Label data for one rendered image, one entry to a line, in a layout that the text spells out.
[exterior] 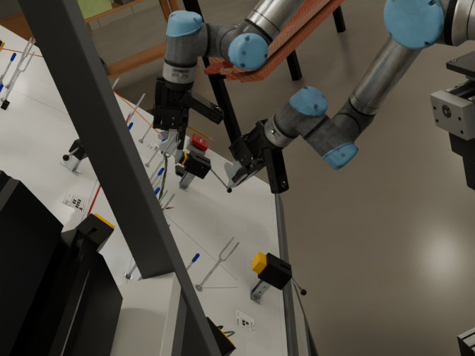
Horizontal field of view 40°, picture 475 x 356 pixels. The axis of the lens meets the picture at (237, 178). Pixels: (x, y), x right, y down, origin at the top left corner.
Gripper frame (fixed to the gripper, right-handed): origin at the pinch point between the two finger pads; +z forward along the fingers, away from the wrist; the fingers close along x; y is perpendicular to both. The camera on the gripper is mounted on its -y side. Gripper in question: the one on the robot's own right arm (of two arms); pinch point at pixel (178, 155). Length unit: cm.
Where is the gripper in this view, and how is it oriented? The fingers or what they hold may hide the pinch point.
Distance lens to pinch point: 162.8
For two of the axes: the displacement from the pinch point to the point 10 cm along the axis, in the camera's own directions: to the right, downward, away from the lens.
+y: -9.8, -0.7, -1.8
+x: 1.2, 5.2, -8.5
